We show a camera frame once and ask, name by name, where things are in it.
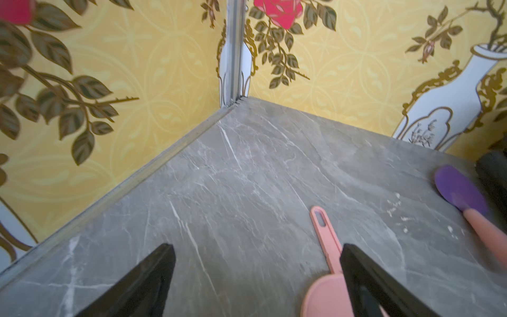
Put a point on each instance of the black pink drawer cabinet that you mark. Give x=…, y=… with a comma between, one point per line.
x=491, y=169

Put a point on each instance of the purple toy shovel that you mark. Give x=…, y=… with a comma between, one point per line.
x=460, y=191

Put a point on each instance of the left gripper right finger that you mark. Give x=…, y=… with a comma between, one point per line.
x=373, y=291

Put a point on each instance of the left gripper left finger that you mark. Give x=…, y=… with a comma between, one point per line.
x=141, y=292

